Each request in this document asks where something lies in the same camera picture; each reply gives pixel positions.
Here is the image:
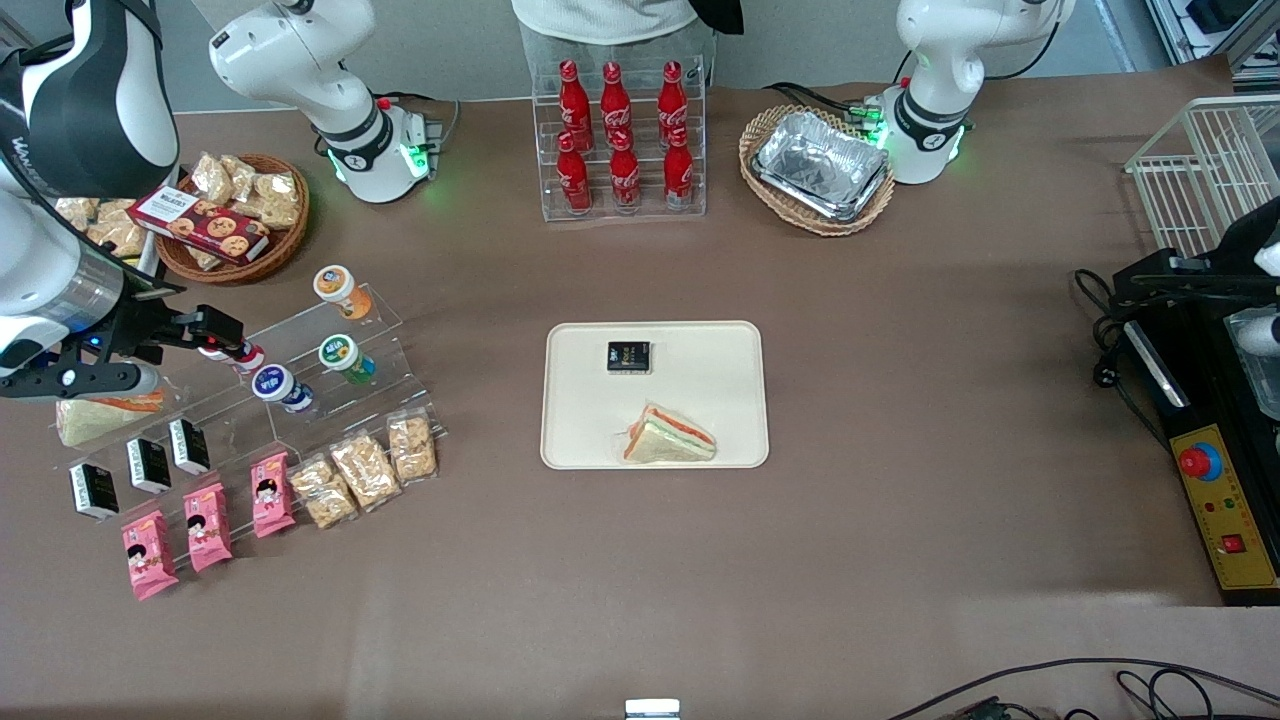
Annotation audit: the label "clear acrylic bottle rack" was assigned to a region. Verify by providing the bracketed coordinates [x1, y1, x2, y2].
[530, 52, 709, 223]

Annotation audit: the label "person in white shirt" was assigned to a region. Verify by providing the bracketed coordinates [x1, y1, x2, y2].
[512, 0, 701, 47]

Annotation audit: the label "yellow black control box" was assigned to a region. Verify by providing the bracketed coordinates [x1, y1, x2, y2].
[1165, 423, 1280, 607]

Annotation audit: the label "metal storage shelf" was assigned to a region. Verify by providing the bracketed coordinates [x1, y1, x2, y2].
[1145, 0, 1280, 69]

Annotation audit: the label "dark brown wicker basket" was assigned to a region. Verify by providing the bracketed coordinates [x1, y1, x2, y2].
[155, 152, 311, 287]

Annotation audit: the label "red cola bottle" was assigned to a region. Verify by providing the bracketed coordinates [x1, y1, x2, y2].
[557, 59, 595, 141]
[556, 132, 594, 215]
[656, 60, 691, 141]
[600, 61, 633, 141]
[663, 128, 696, 211]
[609, 130, 642, 213]

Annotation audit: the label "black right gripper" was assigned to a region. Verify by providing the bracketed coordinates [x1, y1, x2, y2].
[30, 298, 247, 369]

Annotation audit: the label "clear plastic container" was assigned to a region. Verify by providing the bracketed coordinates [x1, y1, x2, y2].
[1222, 306, 1280, 421]

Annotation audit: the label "black machine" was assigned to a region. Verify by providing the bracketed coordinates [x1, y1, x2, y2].
[1110, 195, 1280, 426]

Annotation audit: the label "aluminium foil tray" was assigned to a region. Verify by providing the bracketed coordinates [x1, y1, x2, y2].
[750, 110, 891, 223]

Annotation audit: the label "cream plastic tray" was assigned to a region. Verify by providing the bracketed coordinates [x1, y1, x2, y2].
[540, 320, 771, 471]

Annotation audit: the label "black power cable with plug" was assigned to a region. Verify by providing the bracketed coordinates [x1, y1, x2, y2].
[1073, 267, 1136, 391]

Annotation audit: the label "green gum bottle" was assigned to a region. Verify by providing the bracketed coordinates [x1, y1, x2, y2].
[318, 334, 378, 386]

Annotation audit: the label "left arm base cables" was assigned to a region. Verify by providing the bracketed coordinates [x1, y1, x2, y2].
[765, 80, 891, 131]

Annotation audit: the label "red gum bottle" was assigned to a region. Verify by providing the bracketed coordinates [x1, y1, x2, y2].
[200, 340, 267, 375]

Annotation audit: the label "red cookie box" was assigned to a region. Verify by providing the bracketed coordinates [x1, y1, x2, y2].
[126, 185, 273, 266]

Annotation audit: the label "grey wrist camera bar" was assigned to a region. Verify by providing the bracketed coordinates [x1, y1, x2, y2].
[0, 364, 163, 402]

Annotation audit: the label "black cloth item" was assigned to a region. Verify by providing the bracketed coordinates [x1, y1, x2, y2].
[688, 0, 747, 37]

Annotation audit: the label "white wire basket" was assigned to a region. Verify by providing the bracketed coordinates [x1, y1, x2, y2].
[1124, 95, 1280, 259]

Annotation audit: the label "looped black cable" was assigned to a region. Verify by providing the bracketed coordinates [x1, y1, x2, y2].
[1113, 668, 1219, 720]

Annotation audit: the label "light open-weave wicker basket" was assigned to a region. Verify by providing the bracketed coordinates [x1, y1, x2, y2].
[738, 104, 897, 238]

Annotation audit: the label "pink snack packet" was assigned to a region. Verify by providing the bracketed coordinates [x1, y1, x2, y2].
[182, 482, 234, 573]
[250, 451, 298, 540]
[120, 510, 181, 602]

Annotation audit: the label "clear acrylic stepped shelf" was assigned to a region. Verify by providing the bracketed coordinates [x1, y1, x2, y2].
[55, 285, 449, 566]

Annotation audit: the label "blue gum bottle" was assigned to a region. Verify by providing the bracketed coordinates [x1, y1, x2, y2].
[251, 364, 315, 415]

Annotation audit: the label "long black cable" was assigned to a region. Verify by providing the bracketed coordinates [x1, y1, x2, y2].
[885, 657, 1280, 720]

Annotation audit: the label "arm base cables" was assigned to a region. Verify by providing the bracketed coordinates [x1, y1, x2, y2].
[375, 92, 463, 161]
[765, 80, 891, 131]

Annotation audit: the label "clear rice cracker pack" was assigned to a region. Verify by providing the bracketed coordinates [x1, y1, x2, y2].
[328, 430, 403, 513]
[288, 452, 359, 531]
[385, 408, 441, 487]

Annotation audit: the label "orange gum bottle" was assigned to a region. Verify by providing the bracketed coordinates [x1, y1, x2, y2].
[312, 264, 374, 322]

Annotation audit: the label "wrapped triangle sandwich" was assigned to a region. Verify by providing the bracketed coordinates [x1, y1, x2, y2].
[615, 402, 719, 466]
[53, 390, 169, 448]

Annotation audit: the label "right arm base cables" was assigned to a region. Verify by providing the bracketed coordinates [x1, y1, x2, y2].
[375, 92, 463, 161]

